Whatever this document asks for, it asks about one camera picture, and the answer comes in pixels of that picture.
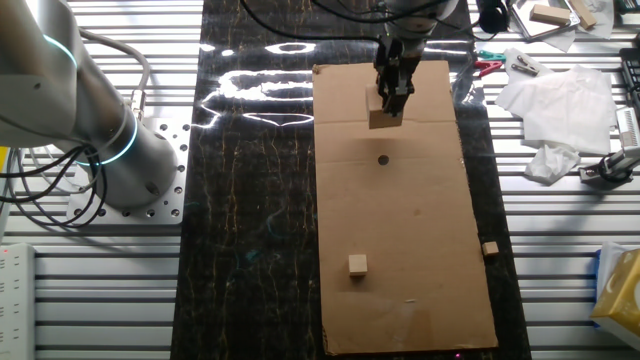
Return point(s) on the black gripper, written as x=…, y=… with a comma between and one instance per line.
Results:
x=397, y=57

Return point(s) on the large wooden block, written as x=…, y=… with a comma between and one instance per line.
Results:
x=375, y=112

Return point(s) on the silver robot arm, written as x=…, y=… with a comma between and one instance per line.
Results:
x=50, y=85

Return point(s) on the rectangular wooden block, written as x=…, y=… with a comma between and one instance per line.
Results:
x=550, y=15

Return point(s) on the red plastic clip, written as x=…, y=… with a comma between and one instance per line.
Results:
x=487, y=66

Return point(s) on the teal plastic clip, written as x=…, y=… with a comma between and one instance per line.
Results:
x=492, y=55

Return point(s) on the small white tissue sheet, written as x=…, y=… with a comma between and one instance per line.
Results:
x=515, y=76

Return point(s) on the brown cardboard sheet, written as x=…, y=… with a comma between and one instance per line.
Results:
x=400, y=225

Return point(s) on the silver metal clip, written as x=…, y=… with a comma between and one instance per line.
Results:
x=525, y=70
x=524, y=61

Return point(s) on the metal tray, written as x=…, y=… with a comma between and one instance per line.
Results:
x=537, y=31

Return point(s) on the small wooden cube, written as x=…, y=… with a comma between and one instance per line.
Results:
x=490, y=248
x=357, y=265

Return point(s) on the black marble pattern mat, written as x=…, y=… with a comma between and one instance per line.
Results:
x=250, y=200

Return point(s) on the crumpled white tissue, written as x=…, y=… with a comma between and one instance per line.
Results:
x=550, y=162

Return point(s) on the large flat white tissue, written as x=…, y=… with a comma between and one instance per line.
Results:
x=565, y=110

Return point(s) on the long wooden bar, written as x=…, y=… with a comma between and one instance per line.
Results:
x=584, y=14

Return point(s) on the black keyboard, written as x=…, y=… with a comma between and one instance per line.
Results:
x=632, y=75

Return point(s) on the yellow tissue box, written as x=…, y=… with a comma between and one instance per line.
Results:
x=622, y=300

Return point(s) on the white power strip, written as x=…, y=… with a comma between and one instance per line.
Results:
x=17, y=300

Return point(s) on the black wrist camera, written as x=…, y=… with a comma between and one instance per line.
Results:
x=492, y=17

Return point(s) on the silver camera on stand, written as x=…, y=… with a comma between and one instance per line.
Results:
x=627, y=132

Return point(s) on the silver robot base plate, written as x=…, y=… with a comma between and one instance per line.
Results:
x=170, y=200

